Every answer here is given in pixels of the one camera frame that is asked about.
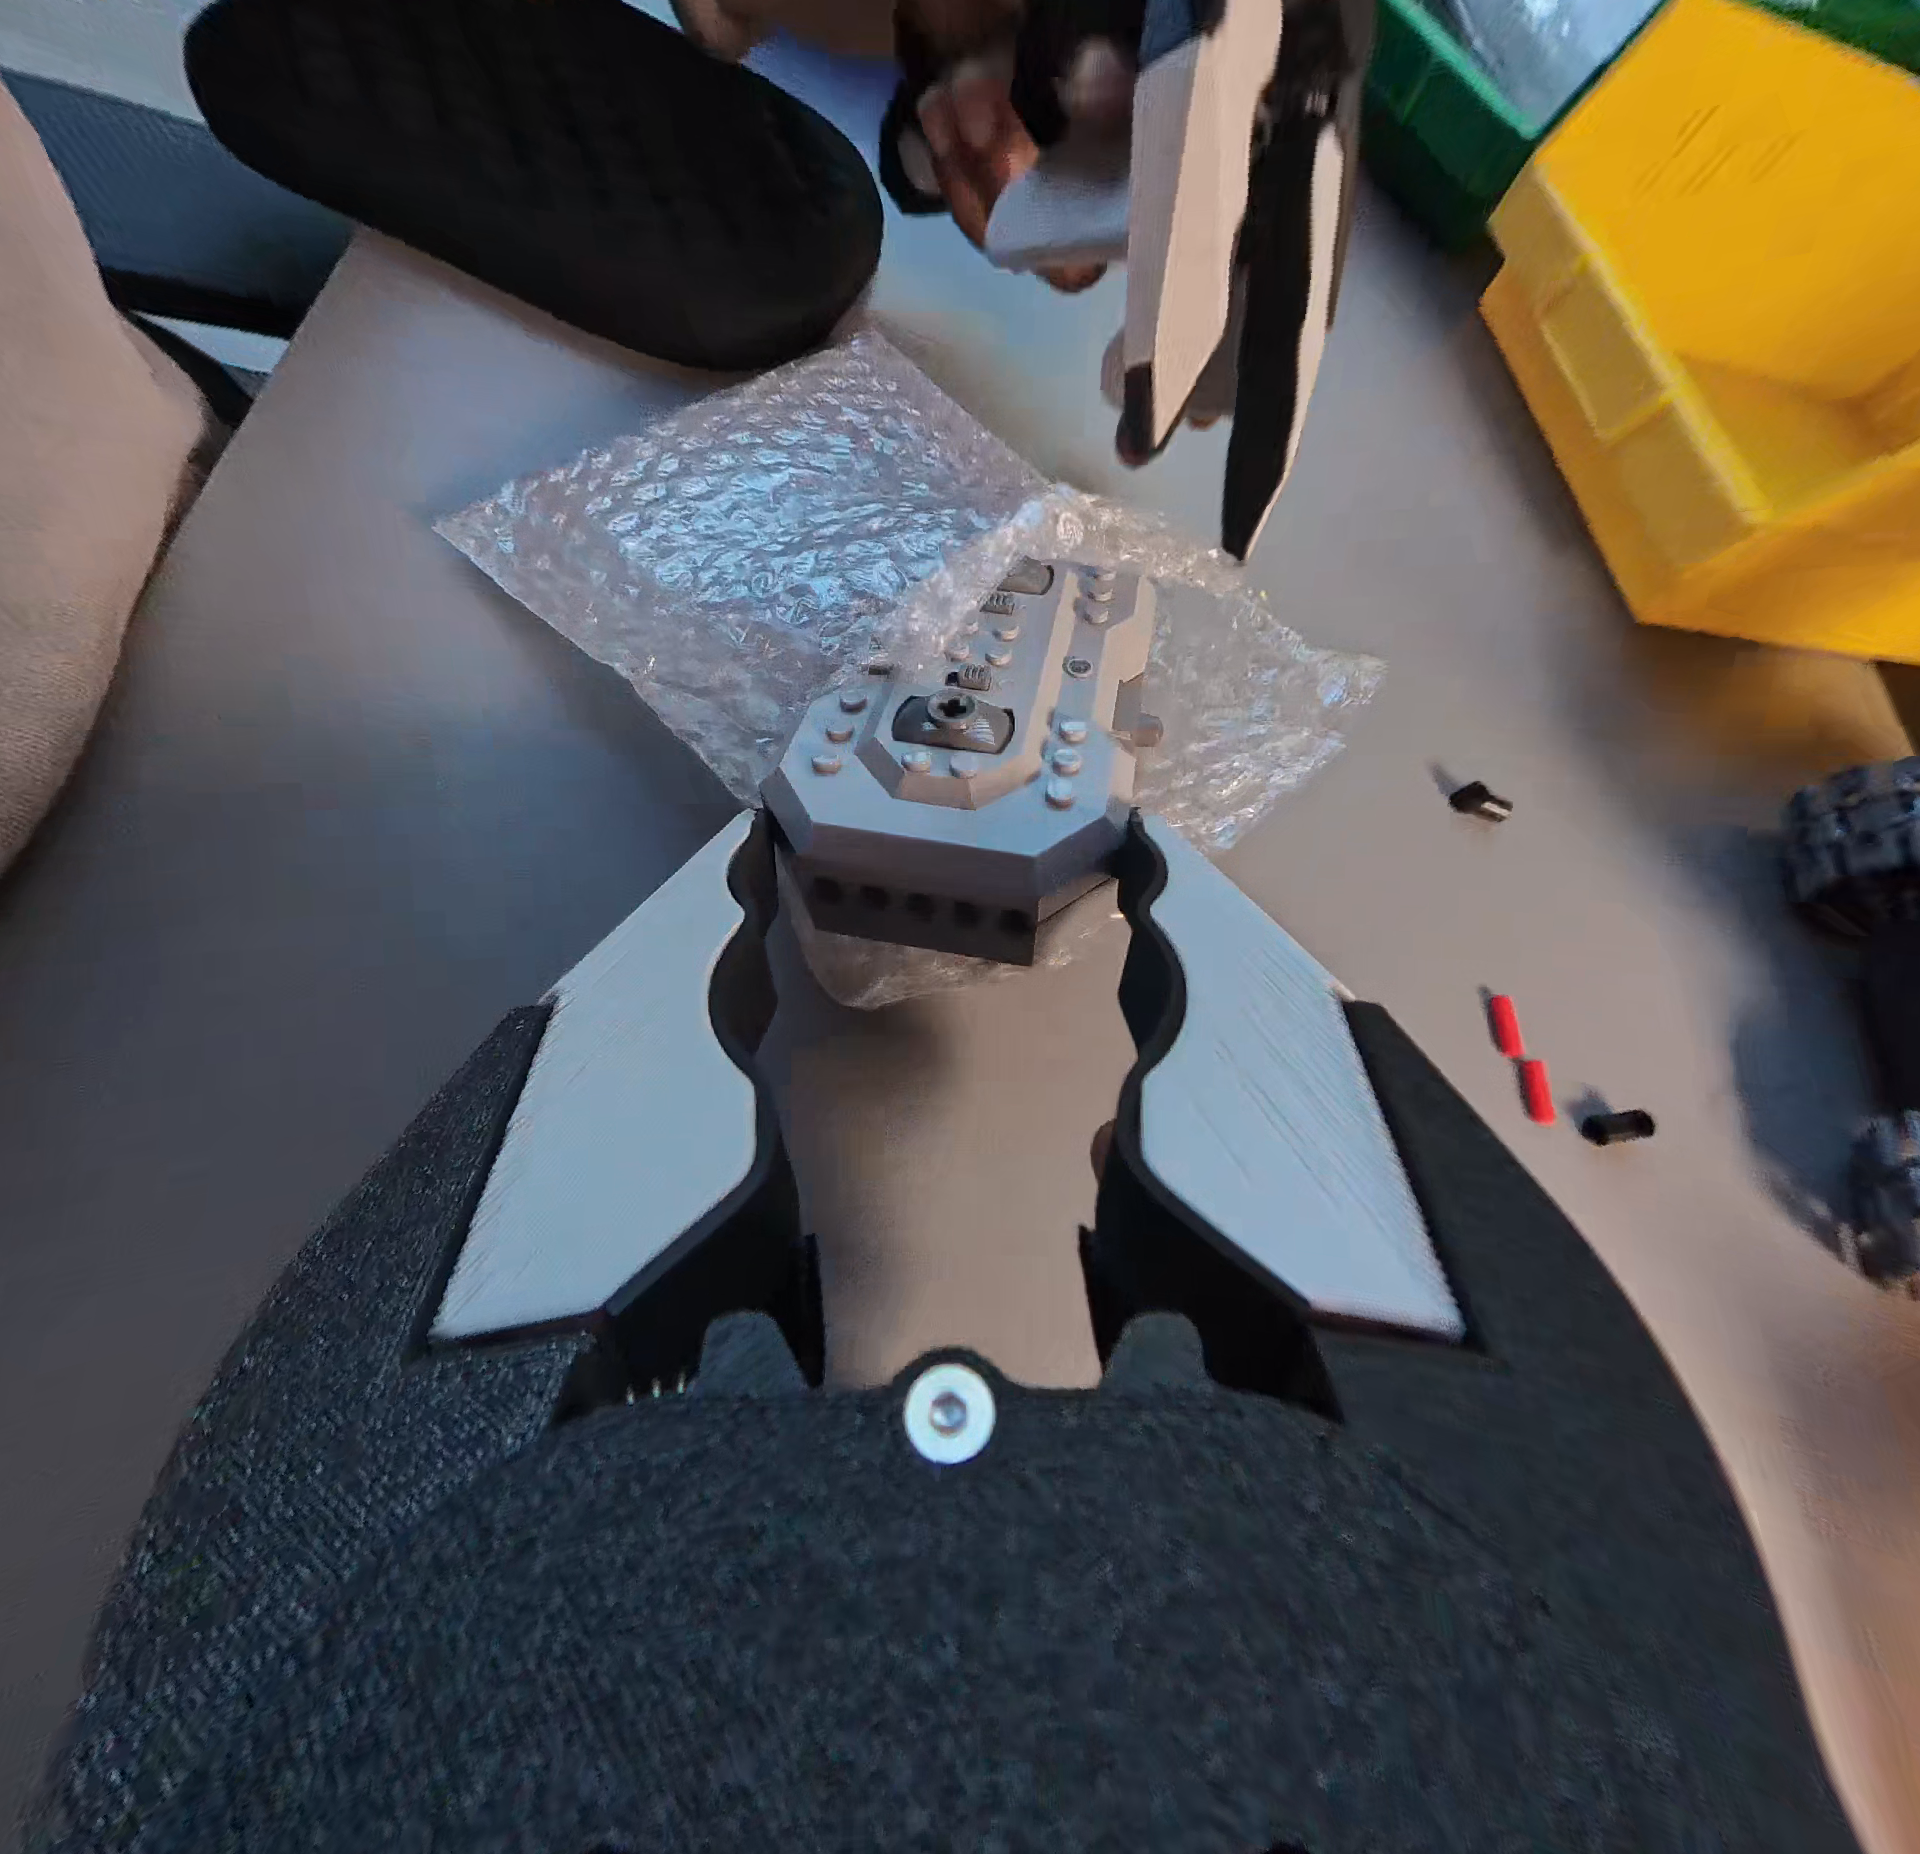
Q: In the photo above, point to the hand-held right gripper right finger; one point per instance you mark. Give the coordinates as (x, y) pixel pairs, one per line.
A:
(1276, 1135)

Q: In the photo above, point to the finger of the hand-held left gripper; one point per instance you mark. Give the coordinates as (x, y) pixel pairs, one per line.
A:
(1202, 159)
(1283, 354)

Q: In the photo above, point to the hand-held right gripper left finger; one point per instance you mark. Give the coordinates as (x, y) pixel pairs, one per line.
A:
(630, 1135)

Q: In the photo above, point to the grey brick remote control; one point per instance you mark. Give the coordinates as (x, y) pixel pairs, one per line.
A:
(961, 789)

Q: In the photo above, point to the clear bubble wrap bag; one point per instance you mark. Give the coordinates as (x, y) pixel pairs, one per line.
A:
(721, 535)

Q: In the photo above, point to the person's left hand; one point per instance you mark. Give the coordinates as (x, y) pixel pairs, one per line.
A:
(967, 144)

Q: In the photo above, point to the green storage bin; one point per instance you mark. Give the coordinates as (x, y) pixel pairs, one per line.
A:
(1426, 113)

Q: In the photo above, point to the red brick pin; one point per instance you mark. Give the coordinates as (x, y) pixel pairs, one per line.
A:
(1504, 1025)
(1537, 1088)

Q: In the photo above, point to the black brick connector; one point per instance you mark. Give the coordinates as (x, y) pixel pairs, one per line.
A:
(1619, 1126)
(1477, 797)

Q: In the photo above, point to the yellow storage bin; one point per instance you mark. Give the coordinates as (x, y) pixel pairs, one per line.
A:
(1725, 310)

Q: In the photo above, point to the yellow tracked toy robot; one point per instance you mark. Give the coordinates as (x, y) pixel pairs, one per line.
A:
(1862, 849)

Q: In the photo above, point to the grey office chair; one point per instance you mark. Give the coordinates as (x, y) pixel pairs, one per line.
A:
(179, 220)

